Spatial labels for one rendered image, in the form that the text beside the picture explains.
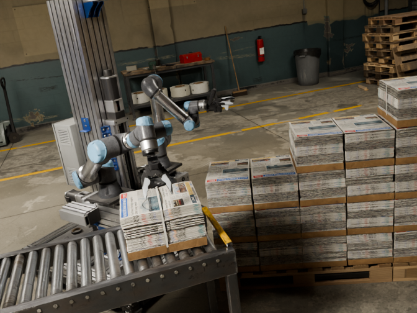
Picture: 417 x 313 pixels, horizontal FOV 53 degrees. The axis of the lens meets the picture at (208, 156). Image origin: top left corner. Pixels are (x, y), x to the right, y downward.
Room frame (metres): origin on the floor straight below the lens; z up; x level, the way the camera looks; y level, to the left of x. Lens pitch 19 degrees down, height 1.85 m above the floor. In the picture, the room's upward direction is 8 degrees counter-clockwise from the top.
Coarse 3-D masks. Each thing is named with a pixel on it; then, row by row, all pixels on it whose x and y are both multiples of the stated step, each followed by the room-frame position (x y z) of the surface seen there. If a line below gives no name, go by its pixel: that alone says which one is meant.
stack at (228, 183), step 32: (256, 160) 2.75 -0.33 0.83; (288, 160) 2.67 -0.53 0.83; (224, 192) 2.47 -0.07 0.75; (256, 192) 2.45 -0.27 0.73; (288, 192) 2.42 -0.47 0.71; (320, 192) 2.40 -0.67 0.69; (352, 192) 2.37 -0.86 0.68; (384, 192) 2.35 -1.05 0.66; (224, 224) 2.47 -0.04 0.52; (256, 224) 2.44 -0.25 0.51; (288, 224) 2.43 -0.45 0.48; (320, 224) 2.40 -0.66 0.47; (352, 224) 2.38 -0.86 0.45; (384, 224) 2.35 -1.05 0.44; (256, 256) 2.46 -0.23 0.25; (288, 256) 2.42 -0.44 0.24; (320, 256) 2.40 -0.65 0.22; (352, 256) 2.38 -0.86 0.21; (384, 256) 2.35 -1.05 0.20; (224, 288) 2.48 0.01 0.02; (256, 288) 2.45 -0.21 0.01
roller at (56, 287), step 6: (60, 246) 1.95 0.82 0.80; (54, 252) 1.92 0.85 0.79; (60, 252) 1.89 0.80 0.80; (54, 258) 1.84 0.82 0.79; (60, 258) 1.83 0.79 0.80; (54, 264) 1.79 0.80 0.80; (60, 264) 1.78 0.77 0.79; (54, 270) 1.73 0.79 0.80; (60, 270) 1.73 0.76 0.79; (54, 276) 1.67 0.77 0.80; (60, 276) 1.68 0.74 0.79; (54, 282) 1.63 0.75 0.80; (60, 282) 1.64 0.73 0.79; (54, 288) 1.58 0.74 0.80; (60, 288) 1.59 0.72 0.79
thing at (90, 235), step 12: (204, 216) 2.17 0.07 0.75; (108, 228) 2.08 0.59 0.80; (120, 228) 2.06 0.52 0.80; (60, 240) 2.01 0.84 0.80; (72, 240) 1.99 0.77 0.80; (12, 252) 1.95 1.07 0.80; (24, 252) 1.93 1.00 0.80; (0, 264) 1.90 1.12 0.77; (12, 264) 1.92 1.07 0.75; (24, 264) 1.93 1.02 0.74
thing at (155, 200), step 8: (152, 192) 1.96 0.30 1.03; (160, 192) 1.95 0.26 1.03; (160, 200) 1.85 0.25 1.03; (160, 216) 1.74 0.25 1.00; (168, 216) 1.74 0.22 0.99; (160, 224) 1.73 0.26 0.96; (168, 224) 1.74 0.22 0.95; (160, 232) 1.73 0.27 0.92; (168, 232) 1.75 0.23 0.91; (160, 240) 1.74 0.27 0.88; (168, 240) 1.74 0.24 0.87
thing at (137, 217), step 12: (132, 192) 1.98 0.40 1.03; (120, 204) 1.85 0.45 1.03; (132, 204) 1.83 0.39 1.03; (144, 204) 1.82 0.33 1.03; (120, 216) 1.73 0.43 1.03; (132, 216) 1.71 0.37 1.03; (144, 216) 1.72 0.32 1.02; (132, 228) 1.72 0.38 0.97; (144, 228) 1.72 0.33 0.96; (156, 228) 1.73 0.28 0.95; (132, 240) 1.72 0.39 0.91; (144, 240) 1.73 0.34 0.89; (156, 240) 1.73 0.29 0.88
